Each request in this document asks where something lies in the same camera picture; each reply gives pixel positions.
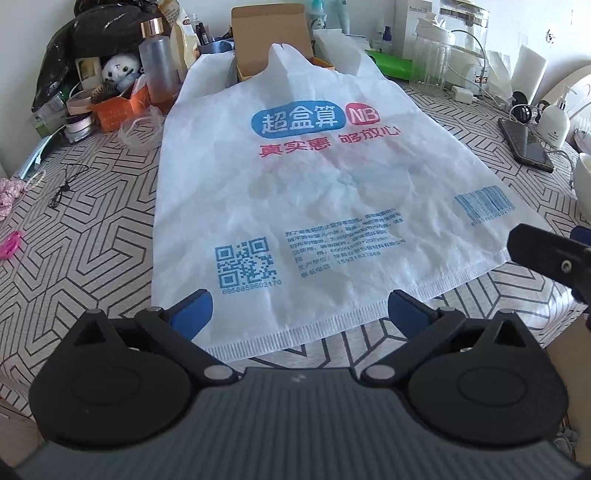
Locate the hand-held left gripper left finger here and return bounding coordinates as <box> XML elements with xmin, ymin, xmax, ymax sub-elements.
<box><xmin>71</xmin><ymin>288</ymin><xmax>238</xmax><ymax>385</ymax></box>

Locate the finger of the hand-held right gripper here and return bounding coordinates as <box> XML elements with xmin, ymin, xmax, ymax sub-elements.
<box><xmin>508</xmin><ymin>224</ymin><xmax>591</xmax><ymax>303</ymax></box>

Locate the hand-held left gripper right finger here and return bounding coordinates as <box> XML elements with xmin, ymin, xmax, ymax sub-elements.
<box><xmin>362</xmin><ymin>290</ymin><xmax>539</xmax><ymax>385</ymax></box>

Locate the white printed shopping bag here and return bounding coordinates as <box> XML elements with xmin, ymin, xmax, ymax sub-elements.
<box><xmin>150</xmin><ymin>28</ymin><xmax>566</xmax><ymax>365</ymax></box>

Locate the clear plastic bag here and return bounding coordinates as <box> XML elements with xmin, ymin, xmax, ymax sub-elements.
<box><xmin>117</xmin><ymin>108</ymin><xmax>165</xmax><ymax>149</ymax></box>

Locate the beige snack bag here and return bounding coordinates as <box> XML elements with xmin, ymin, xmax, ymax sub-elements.
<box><xmin>157</xmin><ymin>0</ymin><xmax>201</xmax><ymax>79</ymax></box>

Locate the black trash bag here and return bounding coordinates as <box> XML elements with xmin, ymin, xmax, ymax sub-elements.
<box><xmin>31</xmin><ymin>0</ymin><xmax>162</xmax><ymax>114</ymax></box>

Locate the white bowl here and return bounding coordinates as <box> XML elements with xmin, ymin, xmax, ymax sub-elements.
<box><xmin>573</xmin><ymin>152</ymin><xmax>591</xmax><ymax>205</ymax></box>

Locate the black smartphone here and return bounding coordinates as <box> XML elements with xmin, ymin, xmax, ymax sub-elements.
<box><xmin>498</xmin><ymin>117</ymin><xmax>556</xmax><ymax>174</ymax></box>

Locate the white pump bottle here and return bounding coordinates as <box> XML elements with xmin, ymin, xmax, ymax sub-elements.
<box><xmin>537</xmin><ymin>85</ymin><xmax>574</xmax><ymax>149</ymax></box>

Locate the geometric patterned tablecloth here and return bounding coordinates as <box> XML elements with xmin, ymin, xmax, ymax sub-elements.
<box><xmin>0</xmin><ymin>55</ymin><xmax>591</xmax><ymax>416</ymax></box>

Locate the white charger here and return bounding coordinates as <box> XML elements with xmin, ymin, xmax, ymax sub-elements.
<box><xmin>450</xmin><ymin>85</ymin><xmax>479</xmax><ymax>105</ymax></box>

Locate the pink hair clip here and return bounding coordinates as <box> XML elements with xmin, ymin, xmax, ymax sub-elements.
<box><xmin>0</xmin><ymin>231</ymin><xmax>25</xmax><ymax>260</ymax></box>

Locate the white kitchen appliance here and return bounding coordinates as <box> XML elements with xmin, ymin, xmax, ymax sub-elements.
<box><xmin>438</xmin><ymin>0</ymin><xmax>494</xmax><ymax>89</ymax></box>

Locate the orange box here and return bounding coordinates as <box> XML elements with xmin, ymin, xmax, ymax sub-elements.
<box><xmin>90</xmin><ymin>78</ymin><xmax>154</xmax><ymax>134</ymax></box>

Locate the round cosmetic tin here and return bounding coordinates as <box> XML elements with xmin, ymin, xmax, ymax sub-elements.
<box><xmin>62</xmin><ymin>113</ymin><xmax>96</xmax><ymax>142</ymax></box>

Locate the pink scrunchie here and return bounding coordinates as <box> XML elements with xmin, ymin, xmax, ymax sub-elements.
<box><xmin>0</xmin><ymin>178</ymin><xmax>25</xmax><ymax>219</ymax></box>

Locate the clear jar with white lid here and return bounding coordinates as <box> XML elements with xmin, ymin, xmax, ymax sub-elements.
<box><xmin>409</xmin><ymin>14</ymin><xmax>456</xmax><ymax>92</ymax></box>

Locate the green container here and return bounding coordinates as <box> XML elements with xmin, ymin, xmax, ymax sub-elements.
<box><xmin>367</xmin><ymin>48</ymin><xmax>415</xmax><ymax>79</ymax></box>

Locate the clear bottle with gold cap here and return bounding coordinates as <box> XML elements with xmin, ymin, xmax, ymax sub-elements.
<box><xmin>139</xmin><ymin>18</ymin><xmax>182</xmax><ymax>104</ymax></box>

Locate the white plush toy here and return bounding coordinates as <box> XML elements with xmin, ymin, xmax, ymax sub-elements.
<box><xmin>102</xmin><ymin>53</ymin><xmax>141</xmax><ymax>90</ymax></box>

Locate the white carton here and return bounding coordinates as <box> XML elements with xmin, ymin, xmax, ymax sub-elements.
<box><xmin>394</xmin><ymin>0</ymin><xmax>444</xmax><ymax>59</ymax></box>

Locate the blue cup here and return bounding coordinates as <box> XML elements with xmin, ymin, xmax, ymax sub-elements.
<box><xmin>198</xmin><ymin>39</ymin><xmax>236</xmax><ymax>57</ymax></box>

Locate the cardboard box with green print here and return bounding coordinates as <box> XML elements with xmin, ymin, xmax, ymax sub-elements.
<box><xmin>231</xmin><ymin>4</ymin><xmax>335</xmax><ymax>88</ymax></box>

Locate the teal bottle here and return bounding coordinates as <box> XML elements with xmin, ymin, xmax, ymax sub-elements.
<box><xmin>309</xmin><ymin>0</ymin><xmax>331</xmax><ymax>33</ymax></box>

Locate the black cord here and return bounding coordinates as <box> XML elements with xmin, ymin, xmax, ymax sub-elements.
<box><xmin>48</xmin><ymin>164</ymin><xmax>94</xmax><ymax>209</ymax></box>

